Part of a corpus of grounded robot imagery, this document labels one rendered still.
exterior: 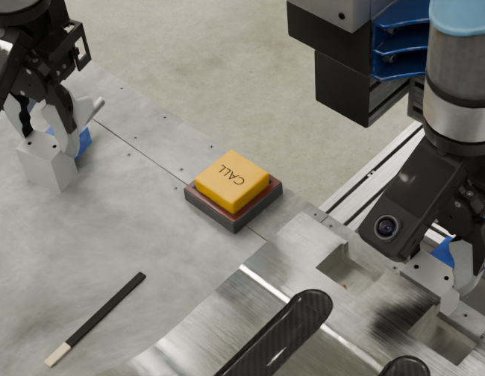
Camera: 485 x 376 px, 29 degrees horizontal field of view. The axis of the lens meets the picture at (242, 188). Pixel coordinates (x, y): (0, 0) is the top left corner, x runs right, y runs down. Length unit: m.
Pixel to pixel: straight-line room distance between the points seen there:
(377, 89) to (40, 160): 0.44
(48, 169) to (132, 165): 0.10
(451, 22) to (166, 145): 0.52
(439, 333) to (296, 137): 1.42
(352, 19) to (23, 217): 0.44
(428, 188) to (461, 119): 0.08
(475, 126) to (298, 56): 1.73
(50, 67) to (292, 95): 1.41
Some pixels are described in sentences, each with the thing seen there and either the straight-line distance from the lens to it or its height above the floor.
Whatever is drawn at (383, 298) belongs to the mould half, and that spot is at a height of 0.89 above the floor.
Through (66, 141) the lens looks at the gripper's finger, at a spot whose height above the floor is 0.87.
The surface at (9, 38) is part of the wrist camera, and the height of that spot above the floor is 1.02.
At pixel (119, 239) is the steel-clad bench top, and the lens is 1.05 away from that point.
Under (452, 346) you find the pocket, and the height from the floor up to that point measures 0.86.
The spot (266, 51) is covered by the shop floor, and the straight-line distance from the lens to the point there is 2.50.
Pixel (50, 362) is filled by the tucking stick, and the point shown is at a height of 0.80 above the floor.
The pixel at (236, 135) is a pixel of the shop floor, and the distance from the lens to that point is 2.27.
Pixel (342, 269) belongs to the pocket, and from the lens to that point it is 0.92.
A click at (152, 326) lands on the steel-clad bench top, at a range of 0.97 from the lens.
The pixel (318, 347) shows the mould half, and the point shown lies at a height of 0.89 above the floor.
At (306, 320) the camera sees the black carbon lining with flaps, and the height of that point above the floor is 0.88.
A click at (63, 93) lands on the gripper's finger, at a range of 1.02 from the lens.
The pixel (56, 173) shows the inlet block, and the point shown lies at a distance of 1.09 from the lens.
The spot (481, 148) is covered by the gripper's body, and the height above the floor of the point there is 1.04.
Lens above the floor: 1.60
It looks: 48 degrees down
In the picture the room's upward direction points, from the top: 7 degrees counter-clockwise
